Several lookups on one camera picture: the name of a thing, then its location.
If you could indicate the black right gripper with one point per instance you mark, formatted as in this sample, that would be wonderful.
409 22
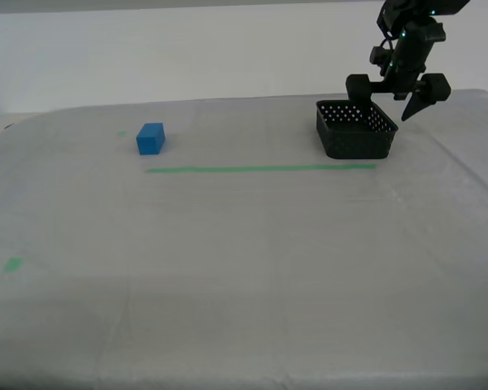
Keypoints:
412 57

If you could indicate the black perforated plastic basket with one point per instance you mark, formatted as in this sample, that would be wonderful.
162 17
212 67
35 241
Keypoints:
355 146

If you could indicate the blue rectangular block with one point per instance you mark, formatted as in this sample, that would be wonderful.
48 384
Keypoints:
148 142

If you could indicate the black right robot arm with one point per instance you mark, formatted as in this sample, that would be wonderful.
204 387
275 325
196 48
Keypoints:
415 10

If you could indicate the long green tape strip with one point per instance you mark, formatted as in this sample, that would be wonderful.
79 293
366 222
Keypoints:
260 168

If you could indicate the translucent plastic table cover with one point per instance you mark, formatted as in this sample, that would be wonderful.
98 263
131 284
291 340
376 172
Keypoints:
244 264

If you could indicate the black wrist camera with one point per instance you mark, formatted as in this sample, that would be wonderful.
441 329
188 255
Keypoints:
379 55

